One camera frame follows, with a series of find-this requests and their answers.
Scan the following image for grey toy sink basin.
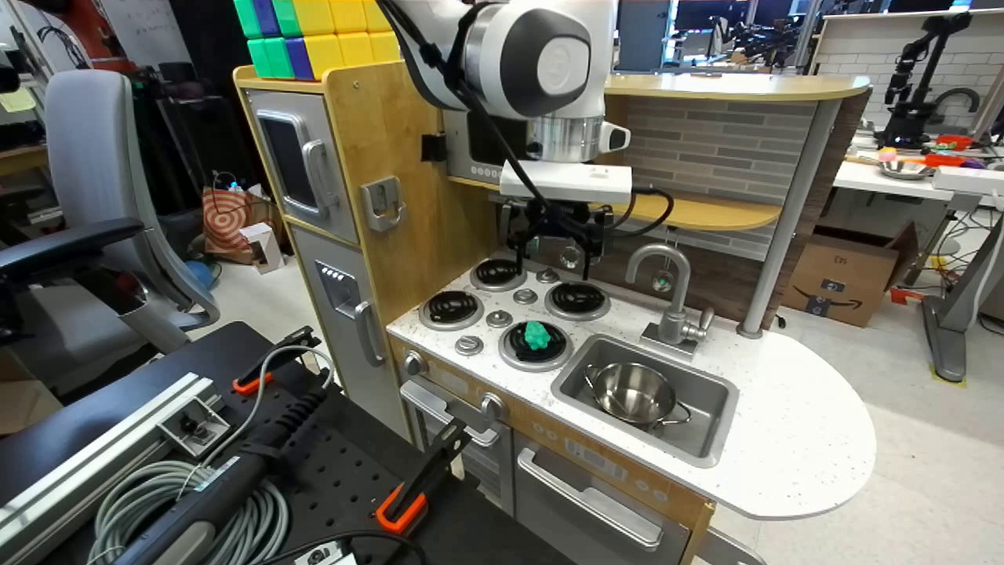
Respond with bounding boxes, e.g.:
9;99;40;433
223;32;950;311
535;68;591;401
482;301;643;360
551;331;740;470

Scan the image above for silver metal pot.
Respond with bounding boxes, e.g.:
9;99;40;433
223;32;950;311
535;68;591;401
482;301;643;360
582;358;694;433

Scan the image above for silver bowl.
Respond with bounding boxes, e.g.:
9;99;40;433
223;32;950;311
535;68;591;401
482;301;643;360
876;152;937;187

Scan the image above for grey long fridge handle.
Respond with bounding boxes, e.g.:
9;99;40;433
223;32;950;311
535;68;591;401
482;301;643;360
299;140;338;220

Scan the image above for grey side bracket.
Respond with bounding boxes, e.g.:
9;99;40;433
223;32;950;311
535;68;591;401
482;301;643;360
359;172;409;235

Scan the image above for small white floor object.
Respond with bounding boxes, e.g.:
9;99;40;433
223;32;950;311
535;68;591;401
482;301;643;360
241;220;285;276

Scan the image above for green toy vegetable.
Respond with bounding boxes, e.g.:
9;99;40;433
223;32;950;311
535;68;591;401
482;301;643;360
517;320;555;355

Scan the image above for cardboard box with smile logo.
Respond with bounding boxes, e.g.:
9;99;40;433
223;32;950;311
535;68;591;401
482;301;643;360
780;220;919;331

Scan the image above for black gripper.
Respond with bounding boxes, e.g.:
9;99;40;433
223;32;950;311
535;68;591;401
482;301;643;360
516;202;612;284

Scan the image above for thick black ribbed cable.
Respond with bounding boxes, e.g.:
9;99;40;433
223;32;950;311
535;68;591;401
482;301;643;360
112;386;338;565

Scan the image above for thin grey cable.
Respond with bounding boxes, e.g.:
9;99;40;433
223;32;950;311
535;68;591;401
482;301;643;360
204;340;322;464

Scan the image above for black coil toy burner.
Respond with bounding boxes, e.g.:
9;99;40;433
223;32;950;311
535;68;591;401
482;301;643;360
496;316;579;375
419;289;487;332
469;258;532;294
543;280;614;323

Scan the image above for grey flat cabinet handle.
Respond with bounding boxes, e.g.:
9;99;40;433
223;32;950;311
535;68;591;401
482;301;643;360
516;446;668;552

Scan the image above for wooden toy kitchen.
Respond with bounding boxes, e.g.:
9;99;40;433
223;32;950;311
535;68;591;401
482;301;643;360
230;59;883;565

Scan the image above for aluminium extrusion rail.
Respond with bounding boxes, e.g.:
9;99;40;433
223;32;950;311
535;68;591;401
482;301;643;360
0;370;221;549

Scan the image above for grey coiled cable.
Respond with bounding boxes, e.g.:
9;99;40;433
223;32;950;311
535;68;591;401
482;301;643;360
87;457;291;565

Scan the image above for white desk grey legs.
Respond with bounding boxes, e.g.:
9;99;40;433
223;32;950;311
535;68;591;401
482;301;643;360
829;155;1004;386

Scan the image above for yellow toy block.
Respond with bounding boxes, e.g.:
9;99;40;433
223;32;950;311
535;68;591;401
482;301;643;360
335;29;381;74
306;32;348;82
326;0;371;37
368;29;404;67
360;0;400;35
276;0;338;37

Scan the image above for brown bag orange spiral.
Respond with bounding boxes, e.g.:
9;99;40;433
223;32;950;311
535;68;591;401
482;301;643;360
202;182;268;266

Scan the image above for red desk object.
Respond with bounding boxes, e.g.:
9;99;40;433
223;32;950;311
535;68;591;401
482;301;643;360
923;129;984;172

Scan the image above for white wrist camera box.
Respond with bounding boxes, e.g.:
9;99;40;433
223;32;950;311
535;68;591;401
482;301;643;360
496;158;636;212

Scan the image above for black pegboard table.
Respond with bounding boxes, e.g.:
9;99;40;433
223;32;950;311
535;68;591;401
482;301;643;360
0;316;575;565

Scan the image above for orange black bar clamp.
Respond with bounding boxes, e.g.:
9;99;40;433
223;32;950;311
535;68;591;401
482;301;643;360
373;419;474;540
230;323;325;401

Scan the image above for blue toy block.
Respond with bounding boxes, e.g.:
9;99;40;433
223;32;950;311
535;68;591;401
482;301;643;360
253;0;285;41
283;35;316;82

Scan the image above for small white device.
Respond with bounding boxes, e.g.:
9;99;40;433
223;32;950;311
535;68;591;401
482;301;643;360
295;538;356;565

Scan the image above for grey round-capped oven handle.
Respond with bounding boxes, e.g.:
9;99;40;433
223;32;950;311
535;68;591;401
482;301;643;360
400;355;505;437

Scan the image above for black camera cable loop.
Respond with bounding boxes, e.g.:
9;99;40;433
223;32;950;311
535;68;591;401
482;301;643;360
599;187;681;241

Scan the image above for green toy block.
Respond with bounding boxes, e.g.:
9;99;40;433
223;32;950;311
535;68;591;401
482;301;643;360
244;35;295;86
230;0;263;44

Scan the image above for grey toy faucet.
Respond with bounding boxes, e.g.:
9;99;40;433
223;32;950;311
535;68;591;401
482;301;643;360
621;241;717;355

